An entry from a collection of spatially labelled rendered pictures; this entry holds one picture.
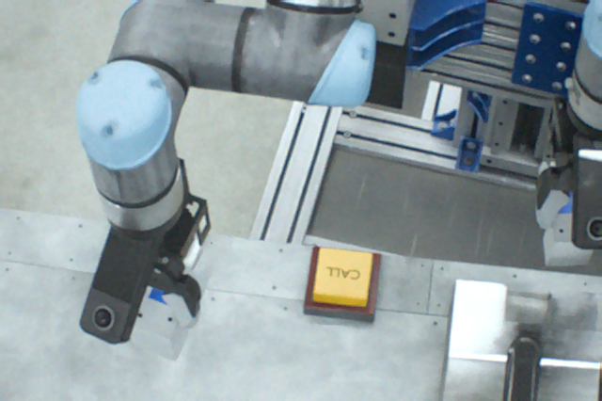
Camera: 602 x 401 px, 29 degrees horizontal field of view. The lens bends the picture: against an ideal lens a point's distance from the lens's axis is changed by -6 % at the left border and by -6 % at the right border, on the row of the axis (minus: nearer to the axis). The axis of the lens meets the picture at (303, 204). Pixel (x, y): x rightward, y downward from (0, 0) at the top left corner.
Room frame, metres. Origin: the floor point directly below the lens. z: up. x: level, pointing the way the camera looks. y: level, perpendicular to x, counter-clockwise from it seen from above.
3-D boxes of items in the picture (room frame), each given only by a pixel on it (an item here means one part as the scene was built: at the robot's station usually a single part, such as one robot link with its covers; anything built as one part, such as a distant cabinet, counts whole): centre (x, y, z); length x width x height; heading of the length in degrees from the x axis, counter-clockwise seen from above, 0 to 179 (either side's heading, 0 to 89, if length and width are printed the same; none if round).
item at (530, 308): (0.57, -0.24, 0.87); 0.05 x 0.05 x 0.04; 81
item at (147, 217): (0.56, 0.14, 1.17); 0.08 x 0.08 x 0.05
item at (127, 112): (0.56, 0.14, 1.25); 0.09 x 0.08 x 0.11; 168
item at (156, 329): (0.57, 0.13, 0.93); 0.13 x 0.05 x 0.05; 157
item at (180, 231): (0.56, 0.14, 1.09); 0.09 x 0.08 x 0.12; 157
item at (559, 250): (0.67, -0.29, 0.93); 0.13 x 0.05 x 0.05; 179
